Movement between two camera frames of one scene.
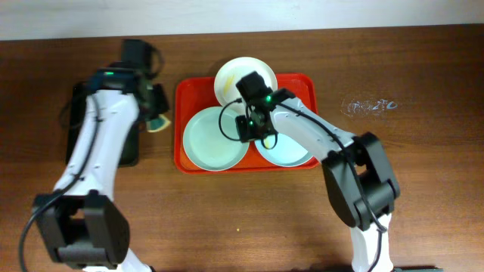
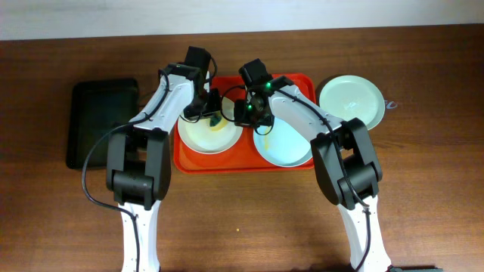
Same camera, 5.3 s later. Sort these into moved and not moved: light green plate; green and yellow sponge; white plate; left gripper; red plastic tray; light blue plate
Moved: left gripper; light green plate; white plate; green and yellow sponge
Not moved: light blue plate; red plastic tray
